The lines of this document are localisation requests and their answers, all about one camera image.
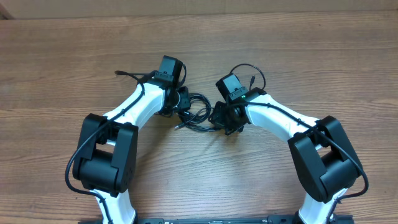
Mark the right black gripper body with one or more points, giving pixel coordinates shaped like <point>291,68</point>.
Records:
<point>223,119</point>

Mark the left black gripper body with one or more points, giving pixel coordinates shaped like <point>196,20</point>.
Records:
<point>184,102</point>

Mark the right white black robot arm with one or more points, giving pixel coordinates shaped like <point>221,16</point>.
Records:
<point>325,161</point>

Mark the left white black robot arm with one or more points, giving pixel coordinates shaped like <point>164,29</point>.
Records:
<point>104,162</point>

